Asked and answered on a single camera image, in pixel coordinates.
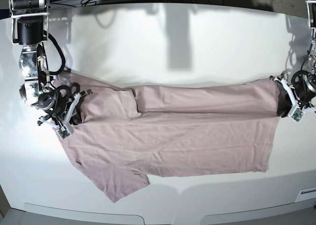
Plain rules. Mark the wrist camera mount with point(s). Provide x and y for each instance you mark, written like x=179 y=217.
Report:
x=62 y=125
x=296 y=112

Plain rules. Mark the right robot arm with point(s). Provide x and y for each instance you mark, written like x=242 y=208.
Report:
x=30 y=20

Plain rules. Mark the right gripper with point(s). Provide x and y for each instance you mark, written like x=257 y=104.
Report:
x=56 y=103

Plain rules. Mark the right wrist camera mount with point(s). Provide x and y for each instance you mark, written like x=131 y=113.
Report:
x=62 y=125

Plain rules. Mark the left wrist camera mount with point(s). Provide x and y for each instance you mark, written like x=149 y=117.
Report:
x=296 y=112

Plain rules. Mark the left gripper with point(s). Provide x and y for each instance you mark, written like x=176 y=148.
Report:
x=304 y=84

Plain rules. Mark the pink T-shirt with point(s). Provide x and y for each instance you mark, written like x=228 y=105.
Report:
x=128 y=134

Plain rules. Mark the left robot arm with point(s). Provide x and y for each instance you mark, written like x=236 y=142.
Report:
x=309 y=60

